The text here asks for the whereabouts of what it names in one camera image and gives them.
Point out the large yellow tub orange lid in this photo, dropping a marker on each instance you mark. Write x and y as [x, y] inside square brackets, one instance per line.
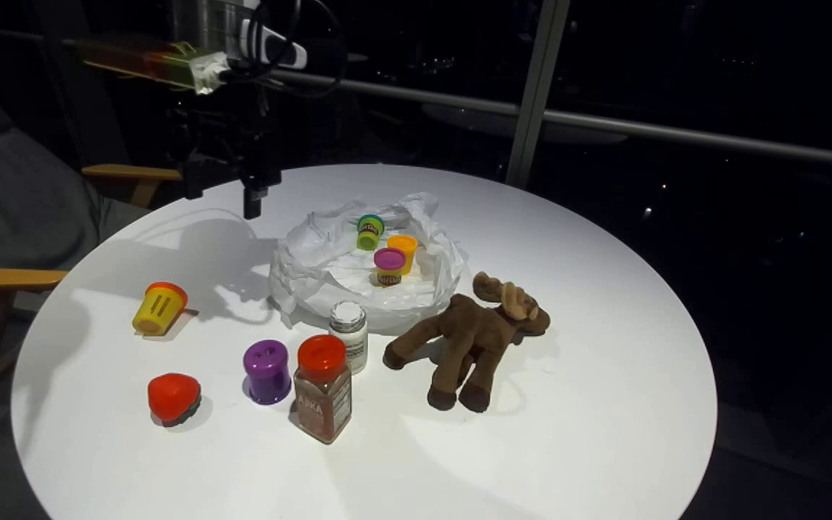
[159, 307]

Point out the small yellow tub orange lid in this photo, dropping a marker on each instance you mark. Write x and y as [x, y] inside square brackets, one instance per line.
[404, 247]

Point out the red toy strawberry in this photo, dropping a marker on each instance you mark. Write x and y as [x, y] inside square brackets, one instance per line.
[175, 396]

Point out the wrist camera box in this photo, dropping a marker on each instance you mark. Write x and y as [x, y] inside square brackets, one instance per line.
[159, 65]

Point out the small white-lid jar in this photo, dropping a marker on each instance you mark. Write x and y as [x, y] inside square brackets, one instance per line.
[348, 321]

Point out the white plastic bag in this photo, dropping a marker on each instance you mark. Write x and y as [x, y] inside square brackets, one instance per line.
[319, 278]

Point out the green tub teal lid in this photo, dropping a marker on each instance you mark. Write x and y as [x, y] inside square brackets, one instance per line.
[370, 233]

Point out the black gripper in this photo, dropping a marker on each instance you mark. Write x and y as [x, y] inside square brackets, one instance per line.
[233, 126]

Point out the grey chair wooden armrests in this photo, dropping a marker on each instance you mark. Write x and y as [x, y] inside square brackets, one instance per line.
[12, 203]

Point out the orange-lid spice jar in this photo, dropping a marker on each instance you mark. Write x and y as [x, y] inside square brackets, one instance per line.
[322, 395]

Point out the brown moose plush toy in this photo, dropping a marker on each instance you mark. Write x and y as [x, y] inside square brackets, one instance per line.
[475, 335]

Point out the yellow-green tub pink lid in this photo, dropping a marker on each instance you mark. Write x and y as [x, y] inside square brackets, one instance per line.
[387, 263]

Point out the grey horizontal railing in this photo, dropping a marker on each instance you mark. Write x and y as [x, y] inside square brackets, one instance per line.
[677, 130]

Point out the grey window post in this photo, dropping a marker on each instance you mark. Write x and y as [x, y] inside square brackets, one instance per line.
[534, 87]

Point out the purple shaker container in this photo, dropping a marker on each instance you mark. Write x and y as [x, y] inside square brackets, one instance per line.
[266, 372]

